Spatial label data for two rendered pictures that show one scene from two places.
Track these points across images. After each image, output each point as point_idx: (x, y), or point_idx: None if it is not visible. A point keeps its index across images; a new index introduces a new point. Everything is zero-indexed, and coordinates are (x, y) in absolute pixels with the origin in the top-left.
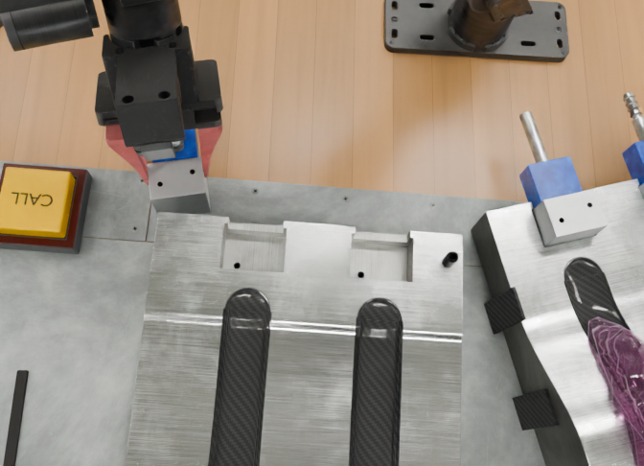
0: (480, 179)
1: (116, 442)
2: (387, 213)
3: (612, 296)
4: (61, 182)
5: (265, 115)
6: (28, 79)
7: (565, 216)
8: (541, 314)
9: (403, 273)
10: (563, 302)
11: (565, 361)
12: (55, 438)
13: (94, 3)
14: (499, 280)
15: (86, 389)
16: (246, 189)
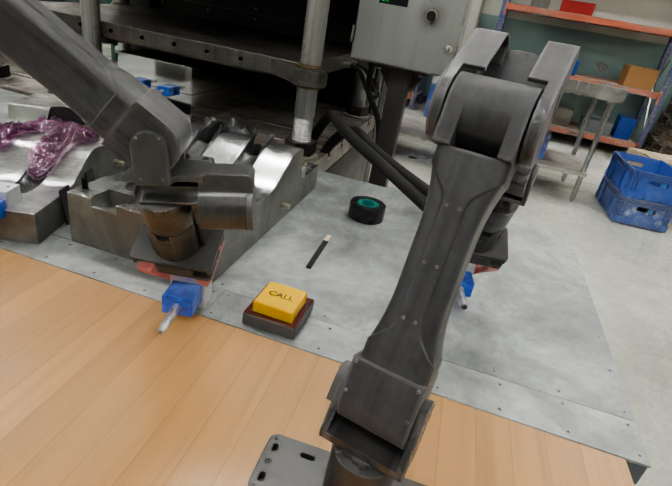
0: (2, 258)
1: (273, 241)
2: (76, 261)
3: (15, 182)
4: (260, 297)
5: (102, 322)
6: (263, 392)
7: (3, 186)
8: (55, 188)
9: (105, 207)
10: (41, 187)
11: (67, 171)
12: (299, 249)
13: (179, 439)
14: (56, 209)
15: (280, 256)
16: (149, 292)
